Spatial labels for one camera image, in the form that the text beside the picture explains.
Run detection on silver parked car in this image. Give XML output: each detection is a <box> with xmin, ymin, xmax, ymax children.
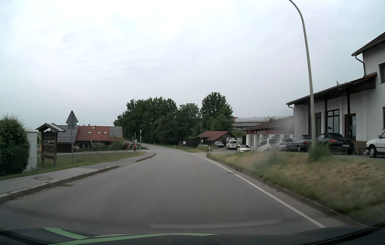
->
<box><xmin>271</xmin><ymin>137</ymin><xmax>293</xmax><ymax>152</ymax></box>

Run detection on dark green hedge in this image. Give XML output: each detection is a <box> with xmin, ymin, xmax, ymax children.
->
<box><xmin>0</xmin><ymin>115</ymin><xmax>31</xmax><ymax>180</ymax></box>

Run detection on brown shed with red roof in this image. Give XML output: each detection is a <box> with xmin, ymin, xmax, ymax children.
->
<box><xmin>183</xmin><ymin>131</ymin><xmax>236</xmax><ymax>147</ymax></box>

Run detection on triangular road sign on post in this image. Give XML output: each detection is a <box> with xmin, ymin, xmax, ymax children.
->
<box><xmin>65</xmin><ymin>110</ymin><xmax>79</xmax><ymax>165</ymax></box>

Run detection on low building with red fascia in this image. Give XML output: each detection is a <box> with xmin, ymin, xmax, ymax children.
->
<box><xmin>245</xmin><ymin>116</ymin><xmax>295</xmax><ymax>151</ymax></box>

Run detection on large hall with grey roof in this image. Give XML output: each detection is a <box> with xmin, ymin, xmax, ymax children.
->
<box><xmin>232</xmin><ymin>116</ymin><xmax>290</xmax><ymax>131</ymax></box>

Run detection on group of tall trees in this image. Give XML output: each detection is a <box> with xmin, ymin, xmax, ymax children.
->
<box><xmin>113</xmin><ymin>91</ymin><xmax>235</xmax><ymax>144</ymax></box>

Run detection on green grass strip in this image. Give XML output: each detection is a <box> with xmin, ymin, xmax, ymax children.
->
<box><xmin>0</xmin><ymin>151</ymin><xmax>146</xmax><ymax>186</ymax></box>

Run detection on wooden notice board with roof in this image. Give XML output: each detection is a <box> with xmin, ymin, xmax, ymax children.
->
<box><xmin>35</xmin><ymin>122</ymin><xmax>66</xmax><ymax>168</ymax></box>

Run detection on white house with dark roof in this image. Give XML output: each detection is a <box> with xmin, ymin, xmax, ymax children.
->
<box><xmin>286</xmin><ymin>19</ymin><xmax>385</xmax><ymax>154</ymax></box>

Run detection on grey pavement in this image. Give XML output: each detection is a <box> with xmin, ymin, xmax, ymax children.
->
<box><xmin>0</xmin><ymin>151</ymin><xmax>156</xmax><ymax>210</ymax></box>

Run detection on red-roofed house with solar panels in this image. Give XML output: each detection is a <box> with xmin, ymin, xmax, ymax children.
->
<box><xmin>48</xmin><ymin>124</ymin><xmax>124</xmax><ymax>153</ymax></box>

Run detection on white wall pillar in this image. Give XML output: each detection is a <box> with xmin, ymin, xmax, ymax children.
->
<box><xmin>24</xmin><ymin>129</ymin><xmax>39</xmax><ymax>172</ymax></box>

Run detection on road markings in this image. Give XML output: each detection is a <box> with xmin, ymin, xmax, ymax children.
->
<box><xmin>195</xmin><ymin>154</ymin><xmax>326</xmax><ymax>229</ymax></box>

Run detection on tall curved lamp post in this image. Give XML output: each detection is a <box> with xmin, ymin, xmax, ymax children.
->
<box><xmin>288</xmin><ymin>0</ymin><xmax>316</xmax><ymax>150</ymax></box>

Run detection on dry grass verge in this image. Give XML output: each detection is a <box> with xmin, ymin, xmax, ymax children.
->
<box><xmin>207</xmin><ymin>151</ymin><xmax>385</xmax><ymax>227</ymax></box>

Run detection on black convertible car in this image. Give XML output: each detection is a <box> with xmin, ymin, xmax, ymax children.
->
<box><xmin>315</xmin><ymin>133</ymin><xmax>355</xmax><ymax>155</ymax></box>

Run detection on grey asphalt road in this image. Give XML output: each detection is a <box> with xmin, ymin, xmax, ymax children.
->
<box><xmin>0</xmin><ymin>143</ymin><xmax>363</xmax><ymax>236</ymax></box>

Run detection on grey parked car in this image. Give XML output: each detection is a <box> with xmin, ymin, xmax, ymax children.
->
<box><xmin>287</xmin><ymin>134</ymin><xmax>312</xmax><ymax>152</ymax></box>

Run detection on white parked van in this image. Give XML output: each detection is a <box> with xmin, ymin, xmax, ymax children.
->
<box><xmin>257</xmin><ymin>138</ymin><xmax>279</xmax><ymax>152</ymax></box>

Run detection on car's own bonnet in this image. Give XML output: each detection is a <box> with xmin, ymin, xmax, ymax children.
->
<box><xmin>0</xmin><ymin>211</ymin><xmax>385</xmax><ymax>245</ymax></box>

